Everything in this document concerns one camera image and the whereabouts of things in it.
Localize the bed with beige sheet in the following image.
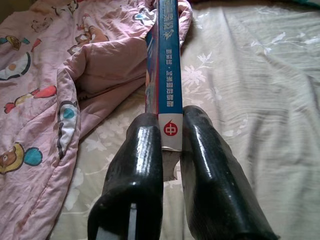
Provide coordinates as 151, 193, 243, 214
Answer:
49, 0, 320, 240

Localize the colourful blue pink book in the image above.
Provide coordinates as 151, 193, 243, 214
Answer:
144, 0, 185, 183

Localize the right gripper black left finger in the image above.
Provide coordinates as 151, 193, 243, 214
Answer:
87, 112, 165, 240

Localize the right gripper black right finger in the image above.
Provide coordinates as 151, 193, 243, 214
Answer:
179, 104, 278, 240

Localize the pink cartoon print quilt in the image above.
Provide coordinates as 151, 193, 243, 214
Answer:
0, 0, 193, 240

